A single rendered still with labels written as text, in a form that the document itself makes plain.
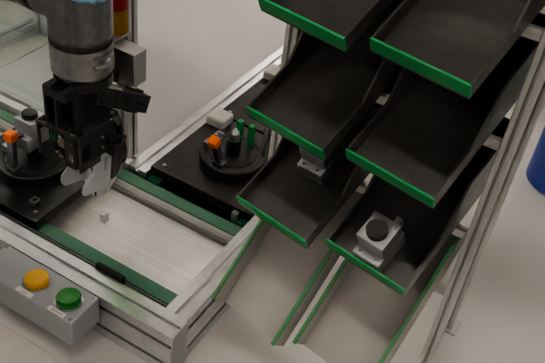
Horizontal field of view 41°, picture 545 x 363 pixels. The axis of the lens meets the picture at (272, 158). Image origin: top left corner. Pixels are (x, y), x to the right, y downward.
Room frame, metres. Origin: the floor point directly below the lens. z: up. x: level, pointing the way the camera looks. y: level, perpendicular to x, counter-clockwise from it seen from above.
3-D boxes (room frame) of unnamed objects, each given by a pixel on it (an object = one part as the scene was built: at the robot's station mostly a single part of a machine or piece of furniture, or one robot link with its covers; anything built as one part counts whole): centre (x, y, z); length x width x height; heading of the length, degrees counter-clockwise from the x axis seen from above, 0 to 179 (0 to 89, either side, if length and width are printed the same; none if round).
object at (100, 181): (0.74, 0.23, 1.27); 0.06 x 0.03 x 0.09; 154
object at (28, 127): (1.11, 0.46, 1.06); 0.08 x 0.04 x 0.07; 155
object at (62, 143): (0.74, 0.25, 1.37); 0.09 x 0.08 x 0.12; 154
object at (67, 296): (0.78, 0.30, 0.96); 0.04 x 0.04 x 0.02
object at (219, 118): (1.20, 0.08, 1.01); 0.24 x 0.24 x 0.13; 64
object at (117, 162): (0.76, 0.22, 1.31); 0.05 x 0.02 x 0.09; 64
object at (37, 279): (0.81, 0.36, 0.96); 0.04 x 0.04 x 0.02
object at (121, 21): (1.16, 0.31, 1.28); 0.05 x 0.05 x 0.05
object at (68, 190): (1.10, 0.46, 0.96); 0.24 x 0.24 x 0.02; 64
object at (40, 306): (0.81, 0.36, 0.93); 0.21 x 0.07 x 0.06; 64
